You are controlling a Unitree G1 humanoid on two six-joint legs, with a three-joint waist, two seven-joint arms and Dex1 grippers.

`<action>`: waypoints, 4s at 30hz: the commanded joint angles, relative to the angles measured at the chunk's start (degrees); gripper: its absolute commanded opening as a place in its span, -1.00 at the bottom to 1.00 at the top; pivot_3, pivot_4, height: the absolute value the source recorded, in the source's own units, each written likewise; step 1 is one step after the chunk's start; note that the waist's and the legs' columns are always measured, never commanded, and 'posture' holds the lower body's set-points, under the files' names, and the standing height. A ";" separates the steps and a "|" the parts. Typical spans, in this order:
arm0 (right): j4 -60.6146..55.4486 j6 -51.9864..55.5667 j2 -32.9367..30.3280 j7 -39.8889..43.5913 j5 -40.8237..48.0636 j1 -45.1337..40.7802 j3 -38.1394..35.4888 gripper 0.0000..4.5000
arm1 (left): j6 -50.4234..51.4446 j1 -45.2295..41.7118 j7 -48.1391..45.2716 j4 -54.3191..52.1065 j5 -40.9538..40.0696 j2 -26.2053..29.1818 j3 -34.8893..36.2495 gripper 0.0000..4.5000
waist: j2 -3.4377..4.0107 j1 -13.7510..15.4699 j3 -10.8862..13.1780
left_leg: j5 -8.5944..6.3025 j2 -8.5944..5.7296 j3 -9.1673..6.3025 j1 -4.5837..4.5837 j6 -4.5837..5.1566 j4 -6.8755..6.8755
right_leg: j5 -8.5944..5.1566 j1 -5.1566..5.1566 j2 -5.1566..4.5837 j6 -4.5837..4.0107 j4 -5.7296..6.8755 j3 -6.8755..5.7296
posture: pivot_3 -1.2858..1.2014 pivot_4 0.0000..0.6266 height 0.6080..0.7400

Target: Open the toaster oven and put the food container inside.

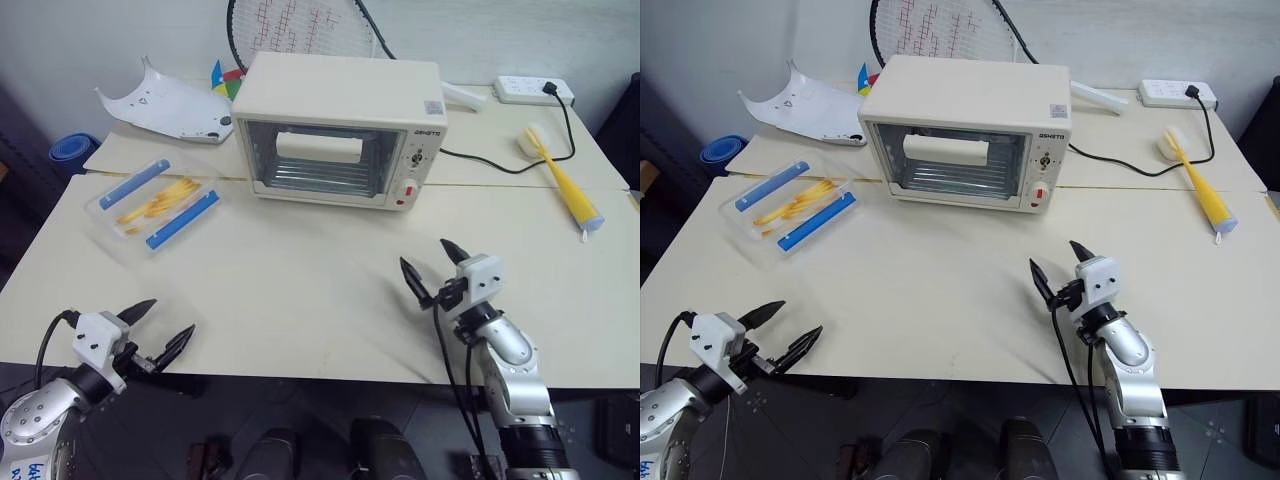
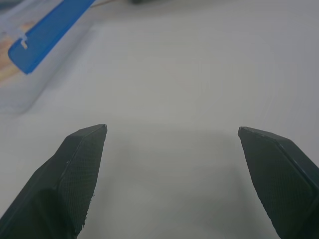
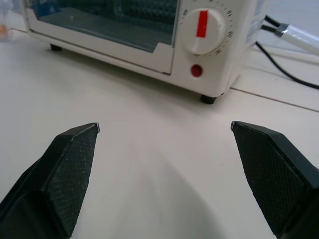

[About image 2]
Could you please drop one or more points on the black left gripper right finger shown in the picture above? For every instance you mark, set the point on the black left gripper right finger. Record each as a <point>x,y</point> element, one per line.
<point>279,179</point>

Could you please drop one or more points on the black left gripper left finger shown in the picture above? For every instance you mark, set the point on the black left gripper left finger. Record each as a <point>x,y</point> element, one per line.
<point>62,184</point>

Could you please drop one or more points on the clear plastic container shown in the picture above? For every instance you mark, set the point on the clear plastic container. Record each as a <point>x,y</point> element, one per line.
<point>25,59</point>

